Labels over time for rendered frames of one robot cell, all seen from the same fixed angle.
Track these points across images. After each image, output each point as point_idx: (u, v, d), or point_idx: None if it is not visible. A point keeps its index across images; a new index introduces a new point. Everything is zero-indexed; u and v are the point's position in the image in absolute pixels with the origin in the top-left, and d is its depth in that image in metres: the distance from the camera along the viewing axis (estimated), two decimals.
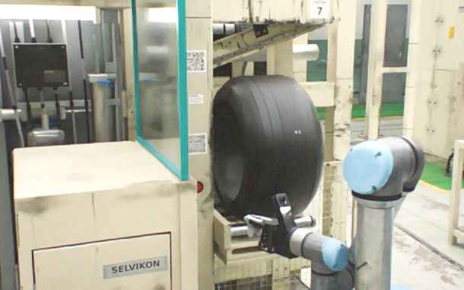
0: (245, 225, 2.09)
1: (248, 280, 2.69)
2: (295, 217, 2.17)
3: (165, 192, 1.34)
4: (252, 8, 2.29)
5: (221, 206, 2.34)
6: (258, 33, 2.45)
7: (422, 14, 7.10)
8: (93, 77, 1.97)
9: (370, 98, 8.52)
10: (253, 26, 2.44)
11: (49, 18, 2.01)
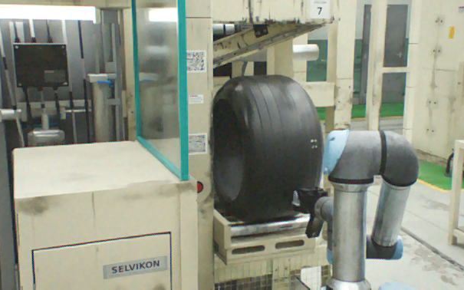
0: (246, 234, 2.09)
1: (248, 280, 2.69)
2: (297, 225, 2.15)
3: (165, 192, 1.34)
4: (252, 8, 2.29)
5: (219, 212, 2.37)
6: (258, 33, 2.45)
7: (422, 14, 7.10)
8: (93, 77, 1.97)
9: (370, 98, 8.52)
10: (253, 26, 2.44)
11: (49, 18, 2.01)
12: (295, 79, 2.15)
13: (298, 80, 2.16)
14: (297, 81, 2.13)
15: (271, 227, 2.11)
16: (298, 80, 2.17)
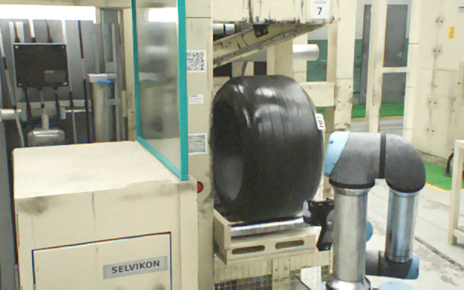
0: None
1: (248, 280, 2.69)
2: None
3: (165, 192, 1.34)
4: (252, 8, 2.29)
5: None
6: (258, 33, 2.45)
7: (422, 14, 7.10)
8: (93, 77, 1.97)
9: (370, 98, 8.52)
10: (253, 26, 2.44)
11: (49, 18, 2.01)
12: (317, 120, 2.01)
13: (320, 121, 2.02)
14: (317, 127, 2.00)
15: (268, 232, 2.14)
16: (320, 119, 2.03)
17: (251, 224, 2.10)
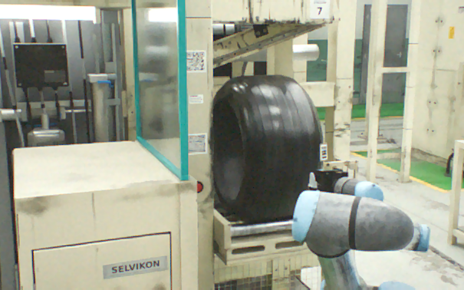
0: None
1: (248, 280, 2.69)
2: None
3: (165, 192, 1.34)
4: (252, 8, 2.29)
5: (219, 202, 2.35)
6: (258, 33, 2.45)
7: (422, 14, 7.10)
8: (93, 77, 1.97)
9: (370, 98, 8.52)
10: (253, 26, 2.44)
11: (49, 18, 2.01)
12: (320, 152, 2.00)
13: (324, 152, 2.01)
14: (320, 159, 2.00)
15: None
16: (324, 149, 2.01)
17: (252, 228, 2.09)
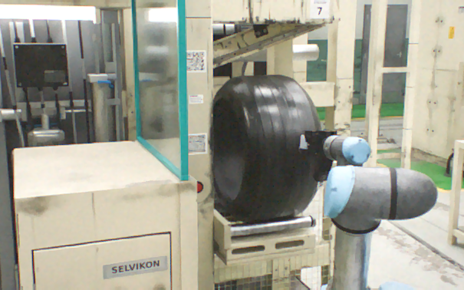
0: (242, 223, 2.11)
1: (248, 280, 2.69)
2: None
3: (165, 192, 1.34)
4: (252, 8, 2.29)
5: (221, 207, 2.34)
6: (258, 33, 2.45)
7: (422, 14, 7.10)
8: (93, 77, 1.97)
9: (370, 98, 8.52)
10: (253, 26, 2.44)
11: (49, 18, 2.01)
12: (318, 182, 2.04)
13: (321, 181, 2.05)
14: (316, 188, 2.05)
15: None
16: None
17: (252, 232, 2.09)
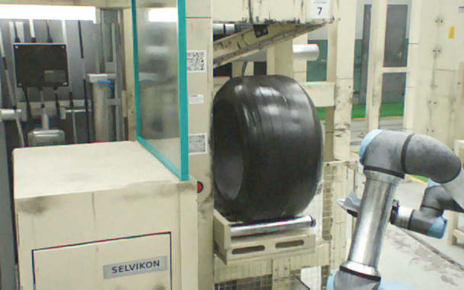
0: None
1: (248, 280, 2.69)
2: (295, 228, 2.17)
3: (165, 192, 1.34)
4: (252, 8, 2.29)
5: (218, 202, 2.36)
6: (258, 33, 2.45)
7: (422, 14, 7.10)
8: (93, 77, 1.97)
9: (370, 98, 8.52)
10: (253, 26, 2.44)
11: (49, 18, 2.01)
12: (317, 189, 2.05)
13: (319, 189, 2.06)
14: (314, 196, 2.07)
15: (269, 232, 2.13)
16: (320, 186, 2.06)
17: (250, 222, 2.11)
